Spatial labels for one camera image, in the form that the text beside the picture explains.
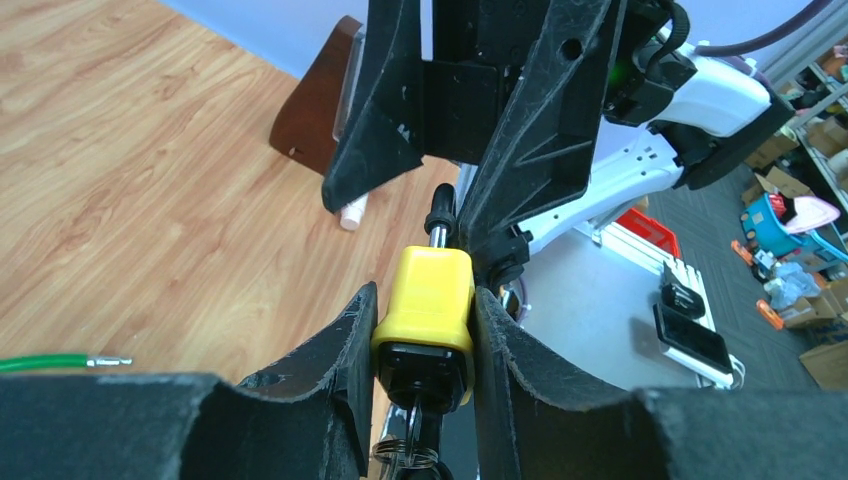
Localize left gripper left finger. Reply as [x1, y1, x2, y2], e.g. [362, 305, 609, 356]
[1, 283, 378, 479]

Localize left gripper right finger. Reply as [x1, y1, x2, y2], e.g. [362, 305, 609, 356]
[474, 288, 847, 479]

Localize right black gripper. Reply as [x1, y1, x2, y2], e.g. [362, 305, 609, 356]
[321, 0, 626, 253]

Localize yellow padlock keys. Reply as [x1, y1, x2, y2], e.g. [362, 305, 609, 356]
[367, 397, 454, 480]

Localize yellow padlock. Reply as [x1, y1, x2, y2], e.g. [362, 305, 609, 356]
[371, 183, 475, 415]

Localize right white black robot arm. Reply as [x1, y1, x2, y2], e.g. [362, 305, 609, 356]
[322, 1, 793, 290]

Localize pink cylinder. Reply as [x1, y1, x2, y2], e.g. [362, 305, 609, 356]
[339, 194, 369, 231]

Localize green cable lock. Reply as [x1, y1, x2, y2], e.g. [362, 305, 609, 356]
[1, 353, 133, 373]

